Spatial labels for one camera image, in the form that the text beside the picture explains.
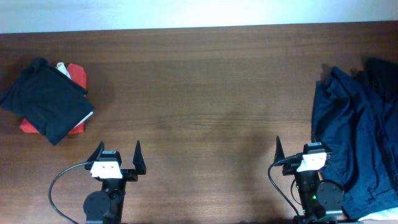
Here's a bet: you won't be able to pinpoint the folded red garment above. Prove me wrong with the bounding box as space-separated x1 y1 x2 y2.
19 62 93 134

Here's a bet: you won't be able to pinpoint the navy blue shorts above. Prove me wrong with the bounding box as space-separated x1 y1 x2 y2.
312 67 397 220

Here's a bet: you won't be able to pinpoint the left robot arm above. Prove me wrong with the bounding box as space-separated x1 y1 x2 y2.
83 141 147 224

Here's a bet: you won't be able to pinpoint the folded black garment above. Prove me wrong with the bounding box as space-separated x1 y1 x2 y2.
1 58 95 145

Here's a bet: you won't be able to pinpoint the folded white garment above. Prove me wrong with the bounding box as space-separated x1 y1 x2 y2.
55 62 94 128

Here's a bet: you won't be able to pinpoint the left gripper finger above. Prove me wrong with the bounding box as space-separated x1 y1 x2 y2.
132 141 146 175
87 141 104 162

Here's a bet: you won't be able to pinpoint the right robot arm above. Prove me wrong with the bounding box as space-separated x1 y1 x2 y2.
268 137 345 223

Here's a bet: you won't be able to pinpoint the black garment with white band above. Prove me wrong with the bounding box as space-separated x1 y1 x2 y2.
356 58 397 221

